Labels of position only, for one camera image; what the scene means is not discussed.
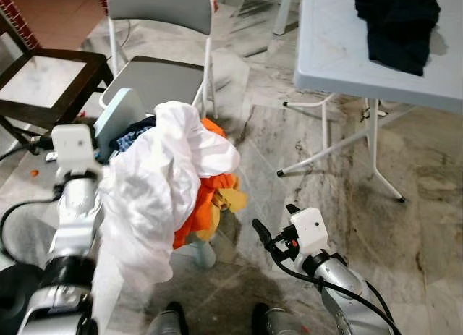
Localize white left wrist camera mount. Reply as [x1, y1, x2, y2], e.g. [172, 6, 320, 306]
[51, 124, 102, 178]

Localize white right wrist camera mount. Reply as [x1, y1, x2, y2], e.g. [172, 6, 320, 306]
[289, 208, 330, 256]

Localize robot leg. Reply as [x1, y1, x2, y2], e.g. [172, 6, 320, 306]
[251, 302, 305, 335]
[145, 302, 190, 335]

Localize black garment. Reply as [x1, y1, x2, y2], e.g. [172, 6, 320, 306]
[354, 0, 442, 77]

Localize yellow cloth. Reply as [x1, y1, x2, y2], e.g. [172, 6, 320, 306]
[194, 187, 248, 242]

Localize white t-shirt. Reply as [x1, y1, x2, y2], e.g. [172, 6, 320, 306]
[90, 101, 241, 335]

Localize light blue laundry basket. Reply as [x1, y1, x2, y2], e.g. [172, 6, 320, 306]
[94, 88, 218, 271]

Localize orange cloth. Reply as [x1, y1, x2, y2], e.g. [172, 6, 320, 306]
[172, 118, 239, 250]

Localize pale blue folding table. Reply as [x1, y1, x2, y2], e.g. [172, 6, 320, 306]
[277, 0, 463, 203]

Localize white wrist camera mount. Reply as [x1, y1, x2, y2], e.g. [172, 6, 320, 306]
[289, 208, 330, 256]
[51, 124, 102, 178]

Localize grey folding chair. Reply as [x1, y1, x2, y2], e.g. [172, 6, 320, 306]
[100, 0, 218, 119]

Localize blue checkered cloth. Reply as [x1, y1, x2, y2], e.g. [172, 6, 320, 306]
[114, 116, 156, 151]

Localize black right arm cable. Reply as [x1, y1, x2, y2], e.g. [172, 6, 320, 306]
[271, 241, 402, 335]

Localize dark wooden marble-top table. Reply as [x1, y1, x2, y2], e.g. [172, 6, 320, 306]
[0, 9, 114, 155]

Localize robot right leg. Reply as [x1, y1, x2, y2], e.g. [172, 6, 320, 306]
[251, 302, 305, 335]

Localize robot left leg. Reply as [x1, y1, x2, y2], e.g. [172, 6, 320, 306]
[145, 302, 190, 335]

